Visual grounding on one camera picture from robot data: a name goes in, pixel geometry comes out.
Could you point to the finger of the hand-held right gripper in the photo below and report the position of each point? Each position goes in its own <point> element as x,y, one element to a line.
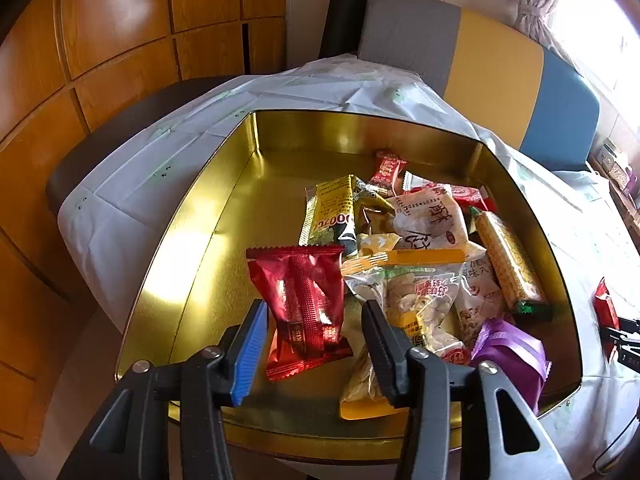
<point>622,330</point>
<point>629,359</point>

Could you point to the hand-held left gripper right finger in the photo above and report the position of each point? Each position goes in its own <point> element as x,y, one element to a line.
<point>385,355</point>

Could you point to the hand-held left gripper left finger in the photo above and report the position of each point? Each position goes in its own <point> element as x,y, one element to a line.
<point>247,355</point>

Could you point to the bright red snack packet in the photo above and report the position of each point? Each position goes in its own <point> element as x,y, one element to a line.
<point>606,305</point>

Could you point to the clear nut packet yellow edge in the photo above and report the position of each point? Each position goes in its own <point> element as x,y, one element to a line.
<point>365,385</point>

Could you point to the clear peanut packet orange strip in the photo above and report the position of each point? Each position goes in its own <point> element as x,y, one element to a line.
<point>415,305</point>

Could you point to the dark red shiny snack packet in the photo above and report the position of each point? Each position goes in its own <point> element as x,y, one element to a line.
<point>300,300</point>

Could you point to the white printed nut packet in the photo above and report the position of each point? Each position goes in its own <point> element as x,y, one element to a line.
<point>480,295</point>

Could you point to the pale yellow snack packet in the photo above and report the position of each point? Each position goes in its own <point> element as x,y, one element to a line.
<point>375,242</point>

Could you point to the purple snack packet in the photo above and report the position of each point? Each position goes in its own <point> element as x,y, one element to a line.
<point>510,355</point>

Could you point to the long biscuit packet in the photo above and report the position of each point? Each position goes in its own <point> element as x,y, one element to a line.
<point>507,260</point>

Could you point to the gold tin box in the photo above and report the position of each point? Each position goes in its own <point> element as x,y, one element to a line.
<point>225,220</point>

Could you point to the sesame cake packet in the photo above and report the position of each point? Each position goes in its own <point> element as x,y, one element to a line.
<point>430,220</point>

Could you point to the olive patterned snack packet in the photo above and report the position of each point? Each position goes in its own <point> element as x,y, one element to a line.
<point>372,197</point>

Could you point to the yellow green snack packet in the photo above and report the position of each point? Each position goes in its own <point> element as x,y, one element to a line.
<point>330,205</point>

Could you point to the small red white-ended snack packet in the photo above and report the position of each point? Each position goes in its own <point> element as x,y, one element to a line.
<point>387,170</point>

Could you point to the wooden shelf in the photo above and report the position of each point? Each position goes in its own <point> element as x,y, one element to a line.
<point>627,210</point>

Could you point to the small purple pack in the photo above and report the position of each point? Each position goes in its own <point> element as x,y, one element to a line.
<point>633,181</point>

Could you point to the tissue box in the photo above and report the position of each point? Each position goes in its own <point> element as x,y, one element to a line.
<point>614,162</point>

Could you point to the white plastic tablecloth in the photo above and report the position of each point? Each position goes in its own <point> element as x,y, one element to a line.
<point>150,160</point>

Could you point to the grey yellow blue chair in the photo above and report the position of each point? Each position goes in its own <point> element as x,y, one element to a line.
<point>500,75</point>

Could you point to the window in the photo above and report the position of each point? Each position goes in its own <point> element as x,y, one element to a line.
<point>600,35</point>

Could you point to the pale tied curtain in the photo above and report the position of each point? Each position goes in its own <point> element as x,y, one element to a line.
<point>535,5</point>

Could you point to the black rolled mat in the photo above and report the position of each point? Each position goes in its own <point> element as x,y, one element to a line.
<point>345,10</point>

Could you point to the wooden wardrobe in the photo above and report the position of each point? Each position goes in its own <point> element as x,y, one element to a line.
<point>100,35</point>

